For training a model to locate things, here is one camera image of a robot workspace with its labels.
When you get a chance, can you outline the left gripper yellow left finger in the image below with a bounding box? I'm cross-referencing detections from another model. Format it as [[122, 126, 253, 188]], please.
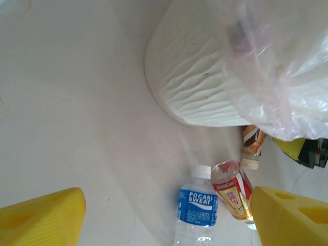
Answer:
[[0, 187, 87, 246]]

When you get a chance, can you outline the pinkish clear bin liner bag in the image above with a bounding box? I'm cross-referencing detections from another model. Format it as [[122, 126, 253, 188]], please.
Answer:
[[222, 0, 328, 142]]

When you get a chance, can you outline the red-label tea bottle white cap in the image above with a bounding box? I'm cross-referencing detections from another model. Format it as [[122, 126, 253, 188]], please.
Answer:
[[210, 159, 258, 231]]

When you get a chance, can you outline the tall Pocari bottle white cap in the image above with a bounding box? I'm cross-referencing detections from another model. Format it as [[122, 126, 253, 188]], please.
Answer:
[[174, 165, 219, 246]]

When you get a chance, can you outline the white ribbed plastic bin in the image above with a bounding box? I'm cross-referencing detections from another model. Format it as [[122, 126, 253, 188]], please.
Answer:
[[144, 0, 328, 128]]

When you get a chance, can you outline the brown coffee bottle beige cap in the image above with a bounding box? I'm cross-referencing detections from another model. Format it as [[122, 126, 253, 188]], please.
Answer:
[[240, 124, 268, 171]]

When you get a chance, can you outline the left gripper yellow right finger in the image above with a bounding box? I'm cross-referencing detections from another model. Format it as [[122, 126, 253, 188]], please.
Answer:
[[250, 186, 328, 246]]

